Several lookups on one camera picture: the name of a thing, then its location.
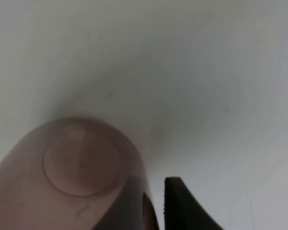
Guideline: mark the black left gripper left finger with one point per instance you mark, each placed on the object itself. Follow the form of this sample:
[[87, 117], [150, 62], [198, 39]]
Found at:
[[141, 211]]

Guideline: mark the translucent purple plastic cup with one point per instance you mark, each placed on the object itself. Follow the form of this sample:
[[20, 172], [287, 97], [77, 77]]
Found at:
[[69, 174]]

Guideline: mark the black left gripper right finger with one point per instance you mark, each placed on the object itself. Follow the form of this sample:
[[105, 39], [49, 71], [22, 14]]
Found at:
[[181, 209]]

